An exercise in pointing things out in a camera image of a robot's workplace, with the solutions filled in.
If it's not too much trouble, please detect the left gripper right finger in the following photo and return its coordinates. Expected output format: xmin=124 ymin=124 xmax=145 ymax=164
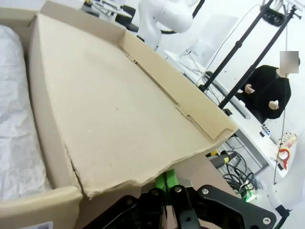
xmin=167 ymin=168 xmax=278 ymax=229

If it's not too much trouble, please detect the white tissue paper sheet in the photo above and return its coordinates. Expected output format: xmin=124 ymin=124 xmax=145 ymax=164
xmin=0 ymin=23 xmax=52 ymax=201

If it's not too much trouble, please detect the cardboard shoe box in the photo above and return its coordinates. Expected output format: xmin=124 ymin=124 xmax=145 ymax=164
xmin=0 ymin=0 xmax=239 ymax=229

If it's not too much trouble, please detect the black office chair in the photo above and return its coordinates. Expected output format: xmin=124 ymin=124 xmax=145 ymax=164
xmin=115 ymin=6 xmax=139 ymax=33

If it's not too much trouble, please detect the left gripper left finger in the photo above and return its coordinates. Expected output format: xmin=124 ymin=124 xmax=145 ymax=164
xmin=83 ymin=173 xmax=168 ymax=229

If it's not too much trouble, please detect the black camera tripod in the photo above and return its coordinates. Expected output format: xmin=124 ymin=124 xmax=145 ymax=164
xmin=202 ymin=0 xmax=302 ymax=110

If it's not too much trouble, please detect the black cable bundle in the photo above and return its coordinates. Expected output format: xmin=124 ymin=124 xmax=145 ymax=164
xmin=220 ymin=149 xmax=259 ymax=198

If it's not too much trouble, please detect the long white desk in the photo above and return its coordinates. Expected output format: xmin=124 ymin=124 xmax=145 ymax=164
xmin=164 ymin=50 xmax=286 ymax=177

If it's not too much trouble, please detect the seated person in black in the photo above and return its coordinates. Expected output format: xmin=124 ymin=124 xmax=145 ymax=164
xmin=235 ymin=51 xmax=300 ymax=125

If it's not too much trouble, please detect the grey enabling handle device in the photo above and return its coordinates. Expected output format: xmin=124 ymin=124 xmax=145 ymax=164
xmin=206 ymin=152 xmax=238 ymax=167

